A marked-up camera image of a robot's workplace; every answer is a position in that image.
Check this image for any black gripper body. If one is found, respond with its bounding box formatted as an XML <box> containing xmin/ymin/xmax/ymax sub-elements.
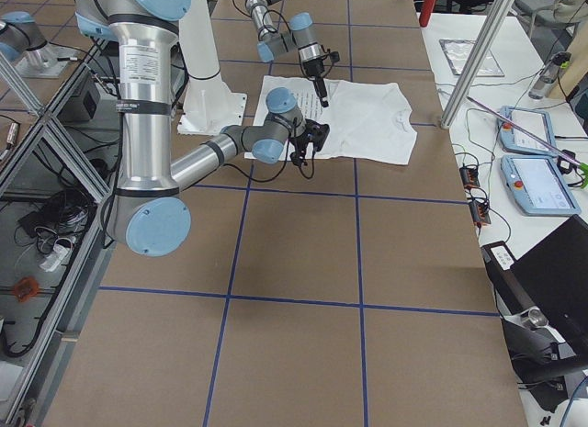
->
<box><xmin>291</xmin><ymin>131</ymin><xmax>317</xmax><ymax>166</ymax></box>
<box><xmin>300</xmin><ymin>55</ymin><xmax>325</xmax><ymax>81</ymax></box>

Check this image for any white long-sleeve printed T-shirt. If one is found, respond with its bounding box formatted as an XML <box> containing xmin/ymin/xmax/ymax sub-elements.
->
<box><xmin>253</xmin><ymin>75</ymin><xmax>417</xmax><ymax>165</ymax></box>

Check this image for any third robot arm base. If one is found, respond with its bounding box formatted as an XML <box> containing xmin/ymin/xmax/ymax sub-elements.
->
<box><xmin>1</xmin><ymin>11</ymin><xmax>67</xmax><ymax>79</ymax></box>

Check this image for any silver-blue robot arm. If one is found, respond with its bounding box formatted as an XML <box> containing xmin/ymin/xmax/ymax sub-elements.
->
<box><xmin>75</xmin><ymin>0</ymin><xmax>328</xmax><ymax>257</ymax></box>
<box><xmin>244</xmin><ymin>0</ymin><xmax>339</xmax><ymax>107</ymax></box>

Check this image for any red cylinder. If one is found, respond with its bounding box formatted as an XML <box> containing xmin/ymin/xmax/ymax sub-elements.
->
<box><xmin>419</xmin><ymin>0</ymin><xmax>436</xmax><ymax>28</ymax></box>

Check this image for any upper black orange adapter box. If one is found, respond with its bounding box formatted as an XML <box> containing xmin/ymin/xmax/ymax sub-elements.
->
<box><xmin>459</xmin><ymin>166</ymin><xmax>481</xmax><ymax>189</ymax></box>

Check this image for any black orange adapter box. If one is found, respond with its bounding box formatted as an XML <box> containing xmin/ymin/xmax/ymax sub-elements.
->
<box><xmin>469</xmin><ymin>199</ymin><xmax>492</xmax><ymax>228</ymax></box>
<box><xmin>459</xmin><ymin>166</ymin><xmax>481</xmax><ymax>189</ymax></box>

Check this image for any lower black orange adapter box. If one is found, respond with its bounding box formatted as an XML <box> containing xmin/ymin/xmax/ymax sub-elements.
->
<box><xmin>469</xmin><ymin>199</ymin><xmax>492</xmax><ymax>228</ymax></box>

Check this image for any upper blue teach pendant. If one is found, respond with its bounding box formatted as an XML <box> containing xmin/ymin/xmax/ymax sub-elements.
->
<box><xmin>498</xmin><ymin>106</ymin><xmax>555</xmax><ymax>156</ymax></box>

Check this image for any blue teach pendant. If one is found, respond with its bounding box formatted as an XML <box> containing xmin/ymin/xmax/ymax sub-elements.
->
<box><xmin>498</xmin><ymin>106</ymin><xmax>555</xmax><ymax>156</ymax></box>
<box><xmin>500</xmin><ymin>155</ymin><xmax>582</xmax><ymax>217</ymax></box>

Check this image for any lower blue teach pendant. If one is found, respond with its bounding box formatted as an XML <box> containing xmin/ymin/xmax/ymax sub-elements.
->
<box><xmin>500</xmin><ymin>155</ymin><xmax>582</xmax><ymax>217</ymax></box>

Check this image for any white power strip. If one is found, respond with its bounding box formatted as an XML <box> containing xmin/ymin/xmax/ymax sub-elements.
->
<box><xmin>40</xmin><ymin>243</ymin><xmax>71</xmax><ymax>272</ymax></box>

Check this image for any long reach grabber stick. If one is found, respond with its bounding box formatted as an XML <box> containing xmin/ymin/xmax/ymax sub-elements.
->
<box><xmin>466</xmin><ymin>96</ymin><xmax>587</xmax><ymax>188</ymax></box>

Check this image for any black laptop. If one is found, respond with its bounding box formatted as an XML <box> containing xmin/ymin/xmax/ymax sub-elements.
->
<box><xmin>481</xmin><ymin>215</ymin><xmax>587</xmax><ymax>354</ymax></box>

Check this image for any orange plastic part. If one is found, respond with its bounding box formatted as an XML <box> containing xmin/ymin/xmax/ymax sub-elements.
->
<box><xmin>12</xmin><ymin>276</ymin><xmax>40</xmax><ymax>303</ymax></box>

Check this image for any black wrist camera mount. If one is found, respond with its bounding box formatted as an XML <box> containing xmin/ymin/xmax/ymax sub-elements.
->
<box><xmin>304</xmin><ymin>119</ymin><xmax>330</xmax><ymax>152</ymax></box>
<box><xmin>322</xmin><ymin>49</ymin><xmax>340</xmax><ymax>65</ymax></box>

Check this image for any aluminium frame post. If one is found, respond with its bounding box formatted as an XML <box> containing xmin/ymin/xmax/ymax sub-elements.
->
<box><xmin>440</xmin><ymin>0</ymin><xmax>515</xmax><ymax>129</ymax></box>

